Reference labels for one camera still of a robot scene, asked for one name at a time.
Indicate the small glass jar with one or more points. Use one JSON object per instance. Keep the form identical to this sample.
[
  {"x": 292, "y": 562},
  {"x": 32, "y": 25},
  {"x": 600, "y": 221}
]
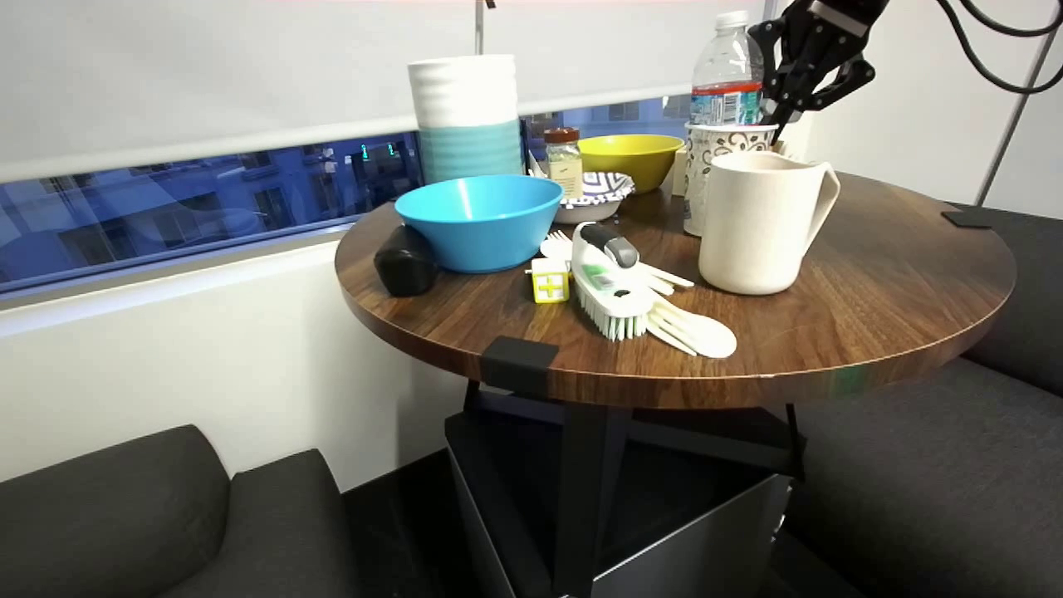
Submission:
[{"x": 564, "y": 169}]

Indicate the small yellow green box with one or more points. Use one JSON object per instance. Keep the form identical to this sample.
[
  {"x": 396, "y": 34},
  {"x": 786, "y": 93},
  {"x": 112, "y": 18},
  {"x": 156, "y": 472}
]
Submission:
[{"x": 551, "y": 284}]

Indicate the black table leg frame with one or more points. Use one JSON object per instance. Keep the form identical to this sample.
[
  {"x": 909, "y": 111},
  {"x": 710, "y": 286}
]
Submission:
[{"x": 584, "y": 485}]

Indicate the yellow bowl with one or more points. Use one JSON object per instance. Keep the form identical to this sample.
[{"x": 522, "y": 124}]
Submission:
[{"x": 634, "y": 155}]

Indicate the cream pitcher mug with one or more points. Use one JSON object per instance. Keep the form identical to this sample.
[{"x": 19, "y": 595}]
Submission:
[{"x": 760, "y": 234}]

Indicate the thin grey pole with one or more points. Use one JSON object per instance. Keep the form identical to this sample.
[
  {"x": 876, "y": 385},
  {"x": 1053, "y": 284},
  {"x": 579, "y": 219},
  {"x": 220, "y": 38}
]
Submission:
[{"x": 1014, "y": 122}]

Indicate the white dish brush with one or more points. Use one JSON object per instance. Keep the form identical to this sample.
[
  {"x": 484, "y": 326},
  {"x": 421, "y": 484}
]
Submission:
[{"x": 611, "y": 286}]

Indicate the clear plastic water bottle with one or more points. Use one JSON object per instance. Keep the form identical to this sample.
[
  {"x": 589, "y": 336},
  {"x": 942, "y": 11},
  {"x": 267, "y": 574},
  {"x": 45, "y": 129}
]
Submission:
[{"x": 725, "y": 77}]

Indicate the blue bowl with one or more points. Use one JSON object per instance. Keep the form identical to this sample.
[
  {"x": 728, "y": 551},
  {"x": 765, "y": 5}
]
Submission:
[{"x": 477, "y": 226}]

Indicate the black table edge bracket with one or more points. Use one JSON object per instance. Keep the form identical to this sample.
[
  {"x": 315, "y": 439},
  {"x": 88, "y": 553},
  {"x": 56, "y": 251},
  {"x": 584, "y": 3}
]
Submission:
[{"x": 519, "y": 363}]

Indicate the dark grey sofa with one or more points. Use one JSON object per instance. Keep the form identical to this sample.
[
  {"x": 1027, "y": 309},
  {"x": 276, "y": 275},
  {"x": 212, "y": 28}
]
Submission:
[
  {"x": 143, "y": 520},
  {"x": 952, "y": 443}
]

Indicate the white and teal ribbed canister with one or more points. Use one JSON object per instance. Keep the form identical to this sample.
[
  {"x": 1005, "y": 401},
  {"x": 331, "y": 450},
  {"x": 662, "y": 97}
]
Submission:
[{"x": 466, "y": 111}]

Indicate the white roller blind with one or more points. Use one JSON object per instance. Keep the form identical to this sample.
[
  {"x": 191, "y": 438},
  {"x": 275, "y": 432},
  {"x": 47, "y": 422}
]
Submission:
[{"x": 220, "y": 77}]

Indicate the small foil sachet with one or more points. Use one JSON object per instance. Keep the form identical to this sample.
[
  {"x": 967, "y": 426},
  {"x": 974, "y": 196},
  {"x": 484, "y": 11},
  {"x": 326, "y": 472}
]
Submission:
[{"x": 556, "y": 248}]

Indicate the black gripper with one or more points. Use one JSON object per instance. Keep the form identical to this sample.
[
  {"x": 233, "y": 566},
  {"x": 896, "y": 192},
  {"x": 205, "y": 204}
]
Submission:
[{"x": 832, "y": 28}]

